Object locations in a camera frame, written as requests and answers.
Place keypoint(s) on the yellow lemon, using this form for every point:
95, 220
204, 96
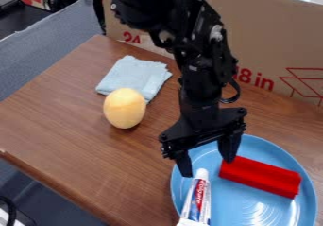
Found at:
124, 108

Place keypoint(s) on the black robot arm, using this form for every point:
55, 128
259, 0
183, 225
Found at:
185, 27

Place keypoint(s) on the blue plate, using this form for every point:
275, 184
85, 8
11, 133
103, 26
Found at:
239, 205

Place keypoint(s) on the grey fabric partition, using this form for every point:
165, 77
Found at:
31, 50

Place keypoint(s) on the cardboard box with red print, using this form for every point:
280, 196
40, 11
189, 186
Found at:
275, 37

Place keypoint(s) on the light blue folded cloth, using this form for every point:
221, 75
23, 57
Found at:
140, 75

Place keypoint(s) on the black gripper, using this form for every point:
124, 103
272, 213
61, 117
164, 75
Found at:
203, 123

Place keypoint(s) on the red plastic block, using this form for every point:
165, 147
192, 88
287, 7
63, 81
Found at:
261, 176

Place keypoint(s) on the white toothpaste tube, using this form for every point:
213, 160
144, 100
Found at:
196, 209

